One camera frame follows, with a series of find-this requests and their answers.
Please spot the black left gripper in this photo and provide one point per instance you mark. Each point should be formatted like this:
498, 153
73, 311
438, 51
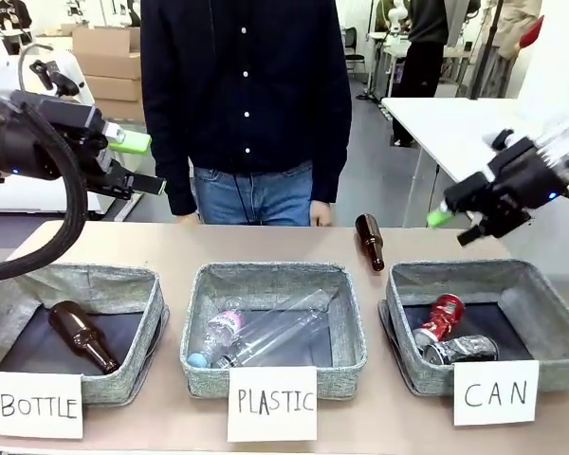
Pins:
19, 147

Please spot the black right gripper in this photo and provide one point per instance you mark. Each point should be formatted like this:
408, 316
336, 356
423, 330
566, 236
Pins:
521, 185

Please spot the crushed red can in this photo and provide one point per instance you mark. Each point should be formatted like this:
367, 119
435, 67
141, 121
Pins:
443, 315

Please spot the crushed silver can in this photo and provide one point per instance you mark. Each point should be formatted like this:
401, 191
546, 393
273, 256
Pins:
464, 350

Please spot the brown glass bottle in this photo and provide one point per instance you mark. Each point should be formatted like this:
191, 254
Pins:
76, 327
371, 239

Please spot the plastic bottle pink label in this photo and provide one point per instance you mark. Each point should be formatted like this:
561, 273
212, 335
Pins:
220, 329

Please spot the clear plastic bottle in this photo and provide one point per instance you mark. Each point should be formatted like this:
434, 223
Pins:
275, 329

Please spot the person's left forearm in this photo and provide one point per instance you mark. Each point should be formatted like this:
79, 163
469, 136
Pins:
334, 156

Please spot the person's right forearm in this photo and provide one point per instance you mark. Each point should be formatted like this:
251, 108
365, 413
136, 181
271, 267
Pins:
173, 166

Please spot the grey basket labelled can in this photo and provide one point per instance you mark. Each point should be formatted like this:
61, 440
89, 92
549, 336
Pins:
540, 294

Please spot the grey basket labelled plastic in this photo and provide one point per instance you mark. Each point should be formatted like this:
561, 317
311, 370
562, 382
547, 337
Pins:
272, 279

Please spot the white paper sign CAN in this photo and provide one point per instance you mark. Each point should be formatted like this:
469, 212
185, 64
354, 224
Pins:
495, 393

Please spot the grey basket labelled bottle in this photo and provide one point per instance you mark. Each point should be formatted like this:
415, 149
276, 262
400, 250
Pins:
123, 379

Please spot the person's right hand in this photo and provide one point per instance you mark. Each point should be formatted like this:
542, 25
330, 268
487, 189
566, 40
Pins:
189, 219

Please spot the person's left hand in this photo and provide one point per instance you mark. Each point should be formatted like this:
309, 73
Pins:
321, 214

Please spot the flat cardboard box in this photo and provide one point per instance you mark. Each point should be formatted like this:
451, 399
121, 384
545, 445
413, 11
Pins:
121, 109
116, 88

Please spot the white table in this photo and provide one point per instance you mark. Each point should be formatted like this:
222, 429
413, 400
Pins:
436, 128

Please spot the open cardboard box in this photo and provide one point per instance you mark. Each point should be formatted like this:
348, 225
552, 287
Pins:
109, 52

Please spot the person in dark shirt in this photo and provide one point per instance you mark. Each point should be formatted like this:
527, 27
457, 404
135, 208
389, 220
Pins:
246, 95

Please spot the bystander in black clothes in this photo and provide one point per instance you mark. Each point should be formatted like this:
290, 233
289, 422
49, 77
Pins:
422, 57

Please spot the bystander in beige coat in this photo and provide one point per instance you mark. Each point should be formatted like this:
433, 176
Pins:
502, 42

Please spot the black tripod pole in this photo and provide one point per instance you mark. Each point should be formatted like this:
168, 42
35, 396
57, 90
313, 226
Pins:
490, 38

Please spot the red cloth item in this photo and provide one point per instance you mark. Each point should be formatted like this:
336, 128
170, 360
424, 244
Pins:
531, 33

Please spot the bystander in printed black top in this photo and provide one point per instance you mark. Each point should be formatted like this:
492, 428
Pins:
13, 19

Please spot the black office chair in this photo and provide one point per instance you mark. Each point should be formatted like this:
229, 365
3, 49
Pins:
353, 40

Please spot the white paper sign BOTTLE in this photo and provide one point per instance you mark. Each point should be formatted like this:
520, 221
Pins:
35, 405

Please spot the white paper sign PLASTIC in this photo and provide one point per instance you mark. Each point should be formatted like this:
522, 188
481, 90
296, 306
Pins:
271, 403

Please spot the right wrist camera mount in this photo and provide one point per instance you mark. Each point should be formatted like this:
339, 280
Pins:
502, 138

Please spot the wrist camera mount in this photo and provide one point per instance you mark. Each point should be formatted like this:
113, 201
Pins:
502, 138
52, 78

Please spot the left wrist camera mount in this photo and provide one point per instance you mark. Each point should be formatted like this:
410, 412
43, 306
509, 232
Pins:
52, 78

